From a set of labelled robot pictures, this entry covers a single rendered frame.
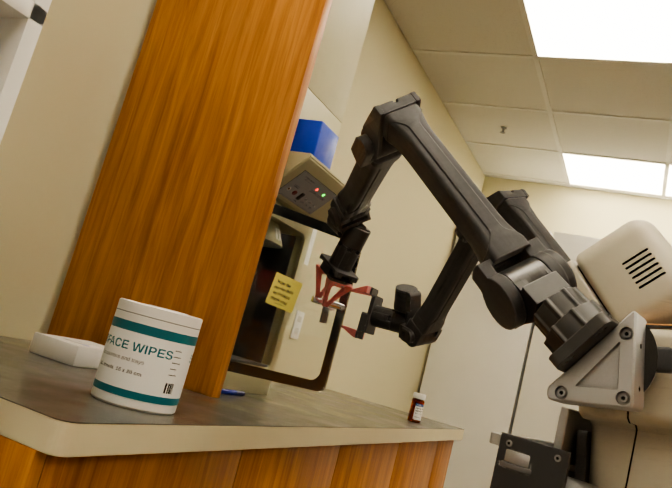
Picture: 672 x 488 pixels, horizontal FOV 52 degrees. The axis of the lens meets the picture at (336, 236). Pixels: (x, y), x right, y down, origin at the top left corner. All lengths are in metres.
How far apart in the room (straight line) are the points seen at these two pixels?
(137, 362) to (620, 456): 0.68
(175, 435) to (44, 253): 0.83
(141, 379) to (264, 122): 0.72
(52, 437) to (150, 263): 0.80
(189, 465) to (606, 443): 0.61
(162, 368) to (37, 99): 0.83
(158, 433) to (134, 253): 0.73
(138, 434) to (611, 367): 0.59
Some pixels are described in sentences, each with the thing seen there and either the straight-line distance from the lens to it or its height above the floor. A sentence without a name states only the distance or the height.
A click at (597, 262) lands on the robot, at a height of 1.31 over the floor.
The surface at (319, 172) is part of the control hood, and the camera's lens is 1.63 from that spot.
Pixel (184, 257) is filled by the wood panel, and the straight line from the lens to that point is 1.55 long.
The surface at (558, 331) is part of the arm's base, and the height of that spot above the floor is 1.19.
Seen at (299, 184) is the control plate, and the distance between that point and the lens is 1.63.
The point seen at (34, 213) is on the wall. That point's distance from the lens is 1.71.
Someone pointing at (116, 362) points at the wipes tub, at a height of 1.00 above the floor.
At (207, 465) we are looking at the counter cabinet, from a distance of 1.17.
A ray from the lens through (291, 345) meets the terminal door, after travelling 1.65.
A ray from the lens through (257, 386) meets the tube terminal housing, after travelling 1.79.
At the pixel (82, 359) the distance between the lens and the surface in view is 1.42.
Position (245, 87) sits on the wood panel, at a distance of 1.62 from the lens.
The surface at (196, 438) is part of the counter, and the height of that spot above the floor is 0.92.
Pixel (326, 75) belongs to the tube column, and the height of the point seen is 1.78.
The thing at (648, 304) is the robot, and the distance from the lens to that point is 1.02.
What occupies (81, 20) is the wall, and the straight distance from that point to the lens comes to 1.77.
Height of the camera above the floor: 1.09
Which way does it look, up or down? 9 degrees up
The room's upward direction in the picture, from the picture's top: 15 degrees clockwise
